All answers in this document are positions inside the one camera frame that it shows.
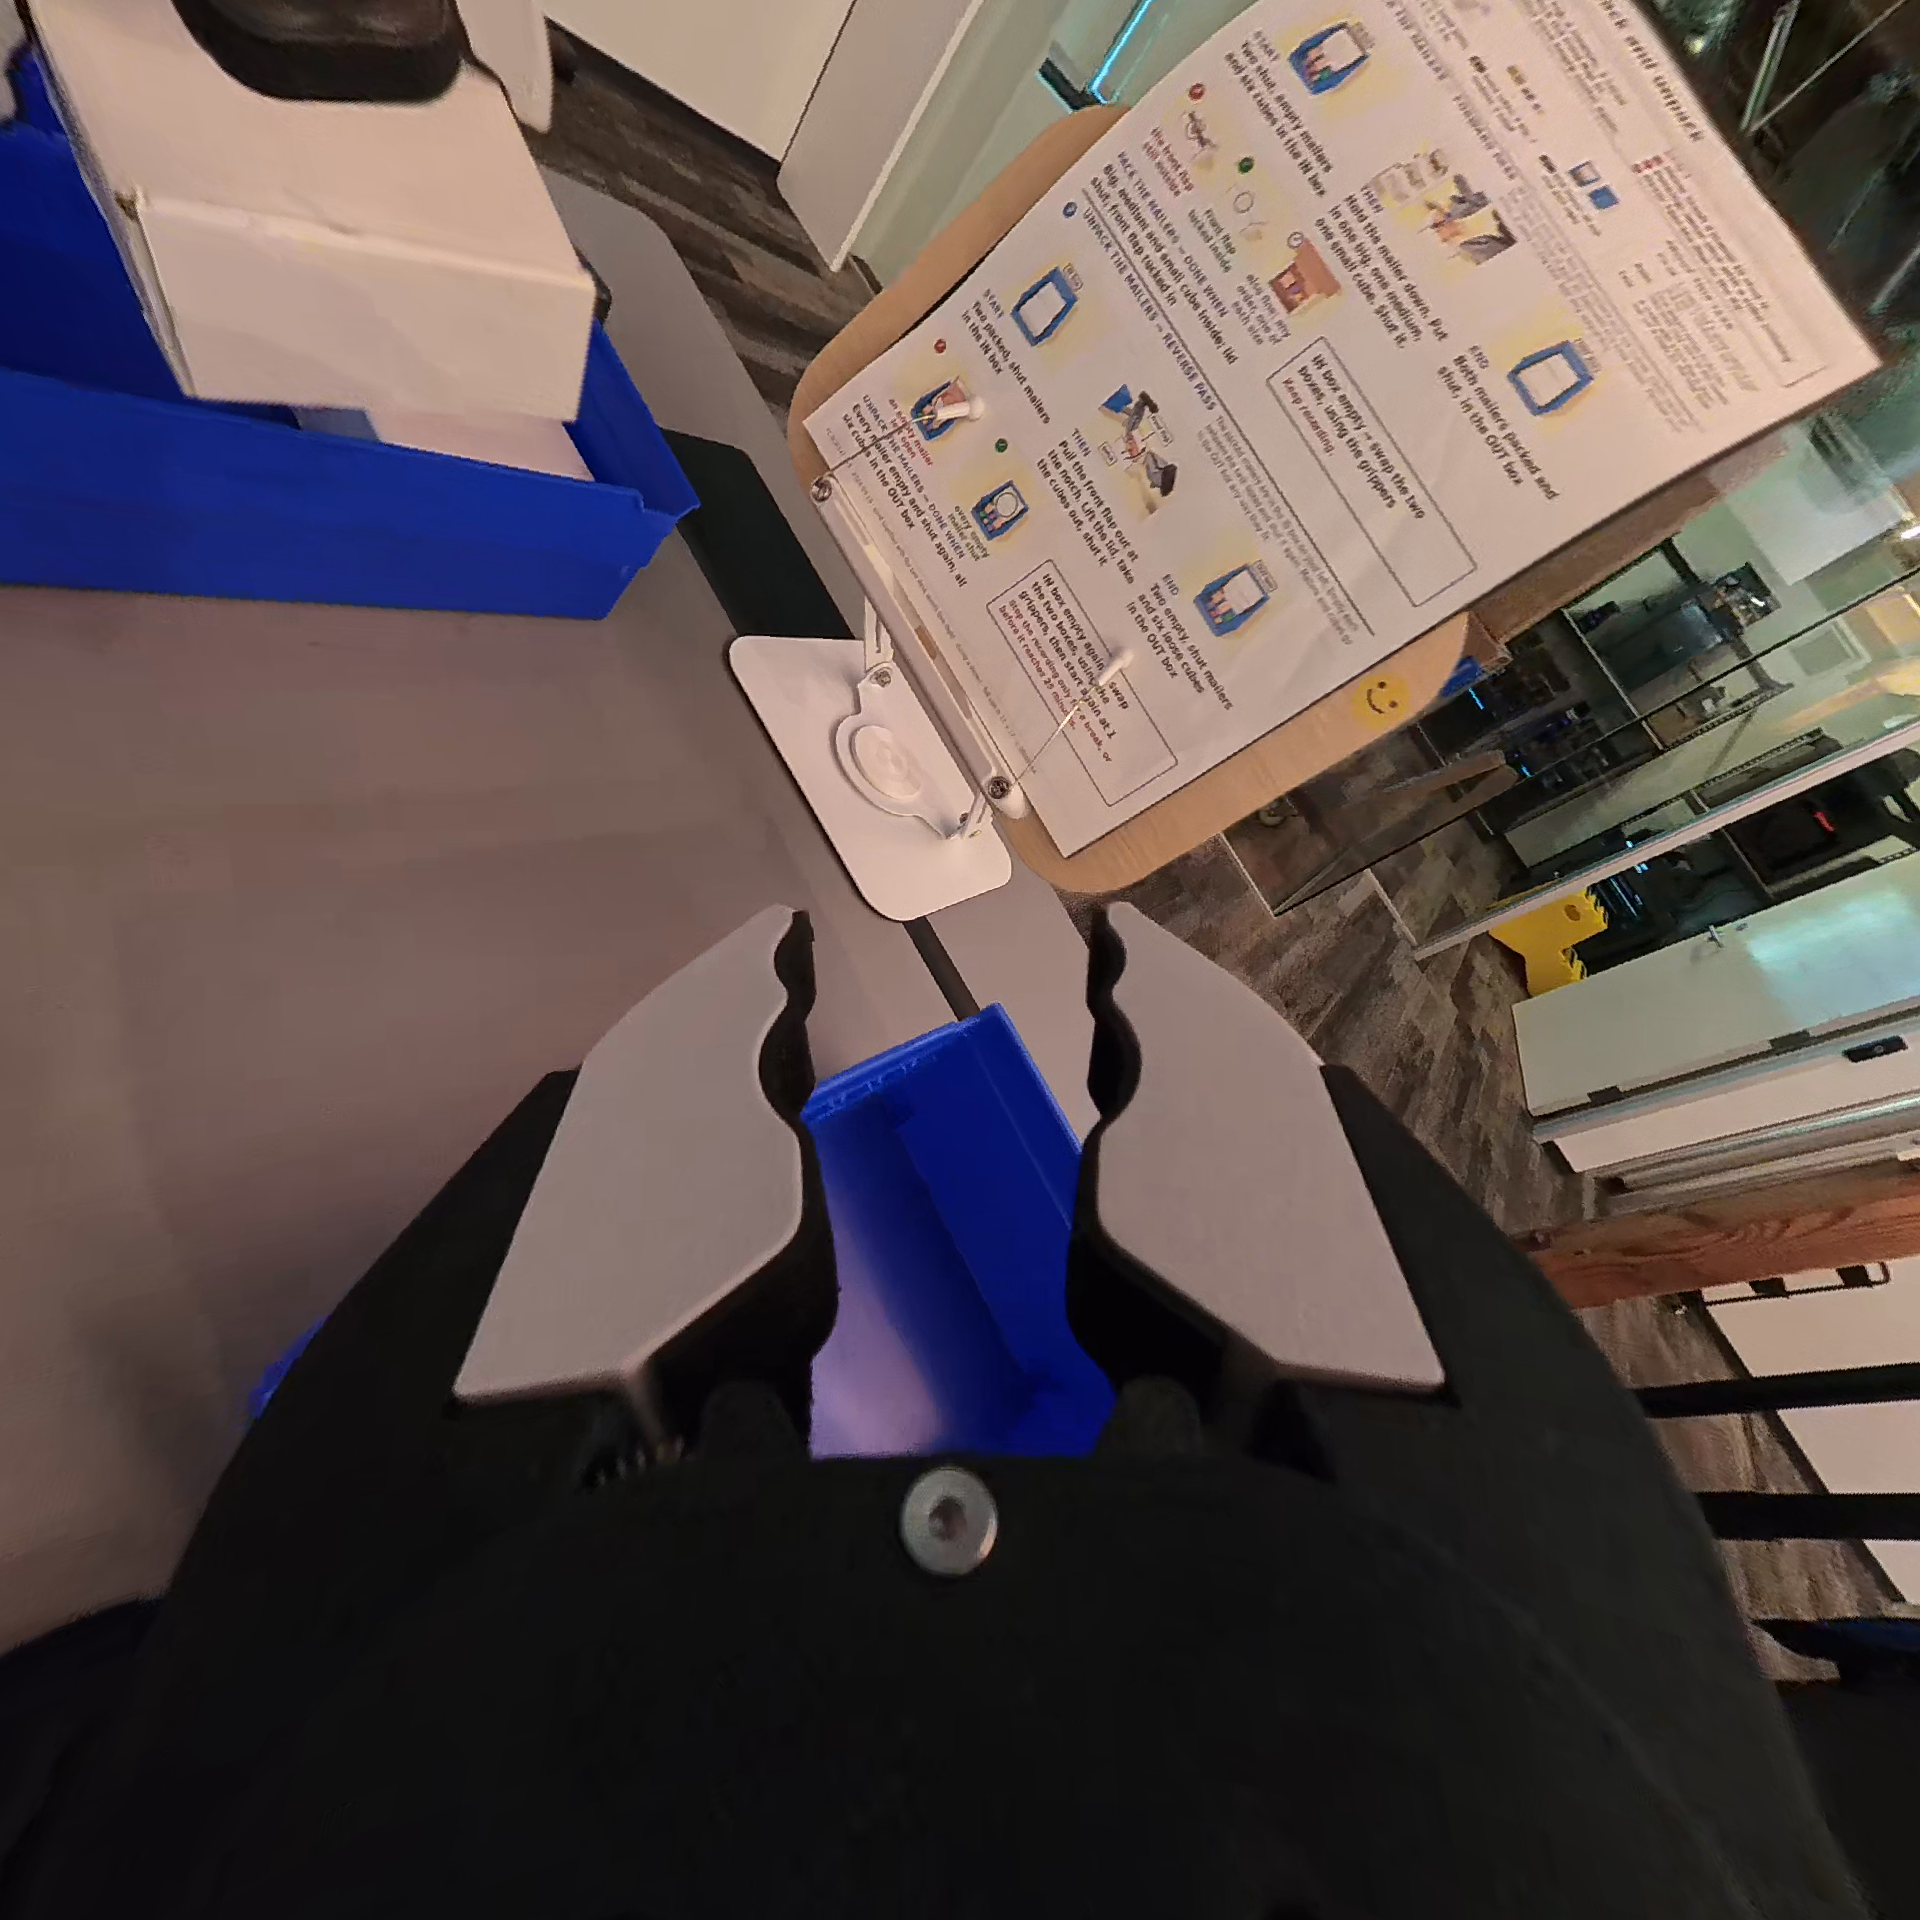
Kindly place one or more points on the blue plastic bin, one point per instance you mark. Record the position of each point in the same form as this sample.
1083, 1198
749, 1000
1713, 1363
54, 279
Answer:
961, 1201
300, 523

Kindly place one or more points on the printed instruction sheet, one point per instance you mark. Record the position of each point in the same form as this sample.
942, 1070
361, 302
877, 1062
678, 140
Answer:
1350, 375

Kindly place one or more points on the white cardboard box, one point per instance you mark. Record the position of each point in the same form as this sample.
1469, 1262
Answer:
377, 284
452, 441

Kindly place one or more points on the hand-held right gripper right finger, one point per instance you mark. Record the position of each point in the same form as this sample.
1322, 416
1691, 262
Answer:
1260, 1201

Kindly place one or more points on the white cabinet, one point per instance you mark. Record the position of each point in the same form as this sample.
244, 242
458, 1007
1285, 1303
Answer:
902, 106
1694, 1035

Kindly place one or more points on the black metal legs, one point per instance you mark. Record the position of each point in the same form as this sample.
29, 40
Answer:
1786, 1388

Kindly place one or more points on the yellow plastic object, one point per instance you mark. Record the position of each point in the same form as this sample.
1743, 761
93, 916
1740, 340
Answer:
1546, 937

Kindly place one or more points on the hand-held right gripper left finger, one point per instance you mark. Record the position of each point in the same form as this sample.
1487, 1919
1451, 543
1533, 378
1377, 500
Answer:
645, 1171

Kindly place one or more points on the yellow smiley sticker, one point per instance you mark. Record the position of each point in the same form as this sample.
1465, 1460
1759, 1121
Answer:
1381, 702

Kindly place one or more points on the wooden post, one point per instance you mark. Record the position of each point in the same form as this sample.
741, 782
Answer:
1725, 1254

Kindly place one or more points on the black flat pad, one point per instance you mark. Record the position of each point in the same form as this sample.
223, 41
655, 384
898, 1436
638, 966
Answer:
750, 523

